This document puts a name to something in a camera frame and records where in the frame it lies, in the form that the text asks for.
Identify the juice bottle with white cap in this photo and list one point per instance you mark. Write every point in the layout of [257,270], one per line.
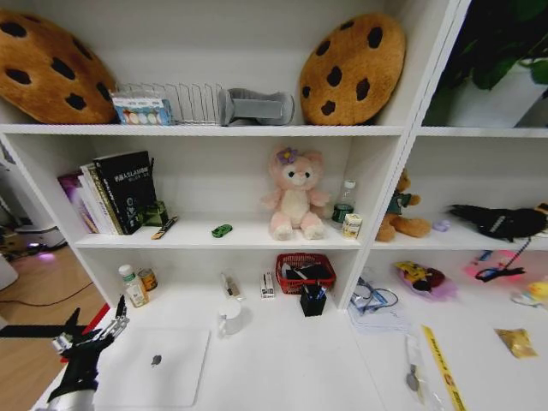
[134,287]

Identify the purple book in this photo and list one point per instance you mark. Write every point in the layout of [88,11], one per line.
[75,197]

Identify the green toy car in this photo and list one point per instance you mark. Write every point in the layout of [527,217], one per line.
[222,230]

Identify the brown flat stick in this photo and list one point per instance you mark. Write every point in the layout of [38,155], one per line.
[164,227]

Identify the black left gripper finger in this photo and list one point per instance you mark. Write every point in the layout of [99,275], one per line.
[120,312]
[71,323]

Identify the gold foil packet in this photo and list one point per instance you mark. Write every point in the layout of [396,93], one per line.
[516,342]

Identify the silver laptop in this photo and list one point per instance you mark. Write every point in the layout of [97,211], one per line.
[158,368]

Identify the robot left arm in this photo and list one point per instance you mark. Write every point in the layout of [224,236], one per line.
[70,401]

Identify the green leafy plant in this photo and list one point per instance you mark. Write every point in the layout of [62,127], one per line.
[488,38]

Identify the water bottle with green label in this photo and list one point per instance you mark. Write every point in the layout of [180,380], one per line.
[345,203]

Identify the white plant pot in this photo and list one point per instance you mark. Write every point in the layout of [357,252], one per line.
[496,100]

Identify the white book with gold spine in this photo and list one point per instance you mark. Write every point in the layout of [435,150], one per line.
[97,201]

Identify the yellow duck toy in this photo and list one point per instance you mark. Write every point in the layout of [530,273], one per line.
[535,293]

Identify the pink plush toy with flower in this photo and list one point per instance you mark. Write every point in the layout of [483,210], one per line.
[295,197]

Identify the spoon in clear bag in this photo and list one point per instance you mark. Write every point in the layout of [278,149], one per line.
[413,370]

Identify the pack of coloured eggs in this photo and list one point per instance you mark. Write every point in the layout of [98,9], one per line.
[143,109]

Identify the green camouflage box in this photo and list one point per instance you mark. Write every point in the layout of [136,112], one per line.
[156,212]

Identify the black hardcover book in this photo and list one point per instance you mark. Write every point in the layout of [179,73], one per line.
[126,192]

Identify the white mug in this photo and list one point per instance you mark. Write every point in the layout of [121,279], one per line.
[233,319]

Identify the white and black small box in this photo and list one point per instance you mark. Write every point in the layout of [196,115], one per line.
[267,286]

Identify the black plush bird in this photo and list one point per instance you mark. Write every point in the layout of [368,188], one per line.
[496,218]

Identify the white shelf unit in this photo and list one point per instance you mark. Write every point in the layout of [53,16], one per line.
[385,137]

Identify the large cookie plush pillow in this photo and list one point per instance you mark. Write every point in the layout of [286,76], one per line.
[47,68]

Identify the yellow printed strip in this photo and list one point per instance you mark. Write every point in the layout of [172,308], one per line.
[441,368]

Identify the black pen holder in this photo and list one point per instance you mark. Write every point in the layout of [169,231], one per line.
[313,300]

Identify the clear bag with small item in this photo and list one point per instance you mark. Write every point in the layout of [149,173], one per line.
[231,284]

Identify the red plastic basket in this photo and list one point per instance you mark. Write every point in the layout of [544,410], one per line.
[305,274]

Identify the grey rolled plush cushion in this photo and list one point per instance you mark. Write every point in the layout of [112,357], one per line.
[257,108]

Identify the yellow labelled can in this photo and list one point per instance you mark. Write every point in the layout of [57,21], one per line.
[147,279]

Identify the small purple object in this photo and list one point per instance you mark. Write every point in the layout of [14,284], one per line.
[441,224]

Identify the white machine in background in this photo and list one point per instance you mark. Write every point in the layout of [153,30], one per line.
[30,214]

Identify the brown teddy bear green shirt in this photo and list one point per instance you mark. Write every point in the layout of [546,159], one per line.
[402,212]

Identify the yellow red plush toy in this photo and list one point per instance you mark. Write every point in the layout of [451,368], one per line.
[421,277]

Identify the round cookie plush pillow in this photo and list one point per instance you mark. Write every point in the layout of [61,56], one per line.
[353,70]

